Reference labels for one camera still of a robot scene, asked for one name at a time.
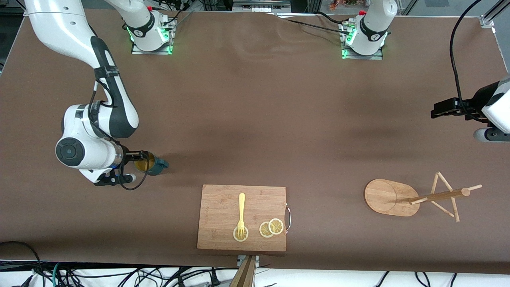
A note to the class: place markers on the aluminium frame profile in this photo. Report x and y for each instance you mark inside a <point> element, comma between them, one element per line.
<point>488,20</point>

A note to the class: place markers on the yellow plastic fork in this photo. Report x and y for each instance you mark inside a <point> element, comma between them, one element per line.
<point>241,207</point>

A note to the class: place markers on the wooden post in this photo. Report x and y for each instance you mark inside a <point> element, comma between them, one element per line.
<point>245,277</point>

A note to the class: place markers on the brown table cover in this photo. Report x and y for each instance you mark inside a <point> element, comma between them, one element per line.
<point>255,119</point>

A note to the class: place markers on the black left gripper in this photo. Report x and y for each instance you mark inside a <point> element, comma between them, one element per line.
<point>476,102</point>

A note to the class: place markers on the wooden cutting board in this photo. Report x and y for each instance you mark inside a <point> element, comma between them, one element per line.
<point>219,207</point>

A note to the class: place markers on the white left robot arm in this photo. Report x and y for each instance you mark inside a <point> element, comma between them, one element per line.
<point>372,24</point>

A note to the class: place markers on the metal post bracket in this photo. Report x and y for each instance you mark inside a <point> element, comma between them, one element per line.
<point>240,261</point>

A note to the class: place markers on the lemon slice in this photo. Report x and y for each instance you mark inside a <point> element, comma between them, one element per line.
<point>263,230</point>
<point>245,236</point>
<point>275,226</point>

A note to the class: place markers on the wooden mug rack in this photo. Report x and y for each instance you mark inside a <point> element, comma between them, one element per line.
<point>384,197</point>

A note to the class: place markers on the teal cup yellow inside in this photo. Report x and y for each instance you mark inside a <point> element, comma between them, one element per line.
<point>157,170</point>

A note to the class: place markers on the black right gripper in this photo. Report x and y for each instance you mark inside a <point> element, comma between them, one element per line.
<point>128,155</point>

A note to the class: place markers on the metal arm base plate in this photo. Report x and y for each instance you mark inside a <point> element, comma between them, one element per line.
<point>376,57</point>
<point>137,50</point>

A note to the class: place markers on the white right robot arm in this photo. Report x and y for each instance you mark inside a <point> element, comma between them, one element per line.
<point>59,24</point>

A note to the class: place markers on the white power strip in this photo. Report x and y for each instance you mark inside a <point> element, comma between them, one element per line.
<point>259,7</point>

